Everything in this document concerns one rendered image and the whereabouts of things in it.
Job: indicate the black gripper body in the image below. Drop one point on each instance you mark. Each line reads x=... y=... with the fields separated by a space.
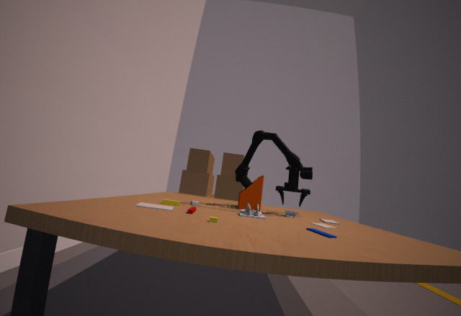
x=293 y=184

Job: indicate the blue flat bar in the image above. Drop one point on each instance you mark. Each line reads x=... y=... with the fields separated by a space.
x=321 y=233

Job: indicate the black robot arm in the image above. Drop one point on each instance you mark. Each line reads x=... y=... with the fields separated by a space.
x=292 y=159

